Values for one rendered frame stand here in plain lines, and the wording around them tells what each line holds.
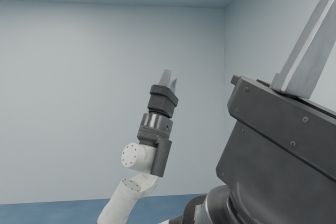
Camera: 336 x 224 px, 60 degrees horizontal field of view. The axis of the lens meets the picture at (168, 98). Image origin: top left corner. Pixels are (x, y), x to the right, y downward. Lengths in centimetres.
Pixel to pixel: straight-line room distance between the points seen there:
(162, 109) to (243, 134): 61
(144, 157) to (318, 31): 63
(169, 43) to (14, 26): 222
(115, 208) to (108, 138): 369
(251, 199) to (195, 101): 438
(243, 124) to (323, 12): 8
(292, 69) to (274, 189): 7
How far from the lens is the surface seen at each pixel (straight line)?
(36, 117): 461
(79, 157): 458
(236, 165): 19
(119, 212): 82
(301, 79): 19
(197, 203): 79
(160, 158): 75
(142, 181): 84
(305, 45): 18
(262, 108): 17
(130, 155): 76
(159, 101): 79
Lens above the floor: 168
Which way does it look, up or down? 2 degrees down
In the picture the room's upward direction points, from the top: straight up
